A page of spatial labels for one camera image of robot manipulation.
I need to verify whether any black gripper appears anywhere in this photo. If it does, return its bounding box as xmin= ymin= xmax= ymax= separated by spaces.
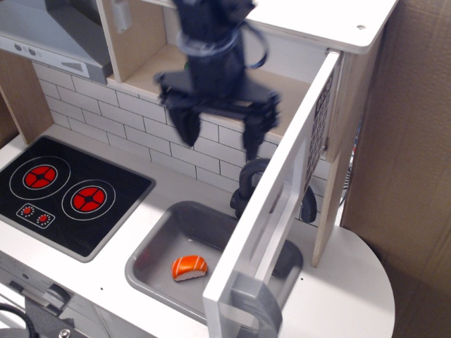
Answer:
xmin=154 ymin=42 xmax=279 ymax=161

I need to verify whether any white toy microwave door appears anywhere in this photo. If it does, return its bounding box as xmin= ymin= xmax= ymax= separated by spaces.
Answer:
xmin=203 ymin=51 xmax=340 ymax=337

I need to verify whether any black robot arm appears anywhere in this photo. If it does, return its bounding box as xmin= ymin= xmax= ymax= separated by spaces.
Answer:
xmin=154 ymin=1 xmax=280 ymax=160

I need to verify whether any white wooden microwave cabinet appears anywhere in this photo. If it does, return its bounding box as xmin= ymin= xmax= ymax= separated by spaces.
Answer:
xmin=97 ymin=1 xmax=396 ymax=266

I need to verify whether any dark grey toy faucet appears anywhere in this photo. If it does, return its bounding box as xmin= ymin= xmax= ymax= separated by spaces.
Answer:
xmin=230 ymin=158 xmax=317 ymax=223

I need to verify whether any grey toy sink basin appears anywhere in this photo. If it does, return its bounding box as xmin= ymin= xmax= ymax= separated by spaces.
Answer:
xmin=125 ymin=201 xmax=303 ymax=337

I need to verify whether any orange salmon sushi toy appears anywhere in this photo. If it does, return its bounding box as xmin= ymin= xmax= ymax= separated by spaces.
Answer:
xmin=171 ymin=255 xmax=209 ymax=282

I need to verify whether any black toy stove top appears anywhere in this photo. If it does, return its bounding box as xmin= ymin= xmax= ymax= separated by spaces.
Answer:
xmin=1 ymin=137 xmax=156 ymax=263

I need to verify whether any grey range hood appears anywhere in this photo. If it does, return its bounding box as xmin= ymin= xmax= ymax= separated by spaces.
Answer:
xmin=1 ymin=1 xmax=113 ymax=85

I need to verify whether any brown cardboard box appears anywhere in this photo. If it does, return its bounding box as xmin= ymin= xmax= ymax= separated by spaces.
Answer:
xmin=342 ymin=1 xmax=450 ymax=337

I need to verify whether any grey metal bracket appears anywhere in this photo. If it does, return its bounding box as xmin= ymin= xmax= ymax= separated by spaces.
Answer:
xmin=0 ymin=251 xmax=92 ymax=338

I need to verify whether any black cable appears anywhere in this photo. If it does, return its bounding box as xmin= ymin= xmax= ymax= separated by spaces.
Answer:
xmin=0 ymin=302 xmax=38 ymax=338

